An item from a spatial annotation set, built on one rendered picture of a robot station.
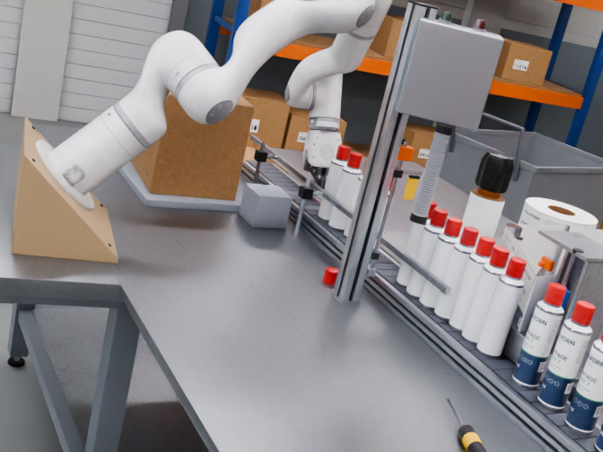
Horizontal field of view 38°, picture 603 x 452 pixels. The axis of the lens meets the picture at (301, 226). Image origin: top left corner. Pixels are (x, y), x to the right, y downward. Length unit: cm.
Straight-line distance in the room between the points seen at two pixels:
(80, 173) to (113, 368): 44
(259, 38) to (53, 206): 57
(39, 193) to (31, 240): 11
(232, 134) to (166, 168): 20
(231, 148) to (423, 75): 74
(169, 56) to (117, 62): 425
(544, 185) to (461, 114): 257
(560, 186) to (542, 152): 73
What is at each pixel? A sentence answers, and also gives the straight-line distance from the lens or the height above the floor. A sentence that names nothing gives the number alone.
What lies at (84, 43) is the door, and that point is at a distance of 616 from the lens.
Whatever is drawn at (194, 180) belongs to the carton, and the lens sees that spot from 237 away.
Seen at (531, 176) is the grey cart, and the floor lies 75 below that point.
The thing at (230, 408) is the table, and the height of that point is 83.
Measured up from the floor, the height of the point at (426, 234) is 103.
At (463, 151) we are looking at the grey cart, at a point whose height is 73.
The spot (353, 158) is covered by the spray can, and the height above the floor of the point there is 108.
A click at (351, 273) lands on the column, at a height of 91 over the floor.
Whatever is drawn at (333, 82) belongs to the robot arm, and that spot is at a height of 122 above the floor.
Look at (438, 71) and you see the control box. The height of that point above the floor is 138.
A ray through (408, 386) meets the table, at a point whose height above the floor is 83.
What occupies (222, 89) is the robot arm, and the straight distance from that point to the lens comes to 191.
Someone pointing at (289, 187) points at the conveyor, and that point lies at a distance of 255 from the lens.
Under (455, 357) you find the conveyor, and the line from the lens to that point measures 182.
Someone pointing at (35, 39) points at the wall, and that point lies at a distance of 607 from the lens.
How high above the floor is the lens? 159
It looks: 18 degrees down
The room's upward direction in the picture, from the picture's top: 14 degrees clockwise
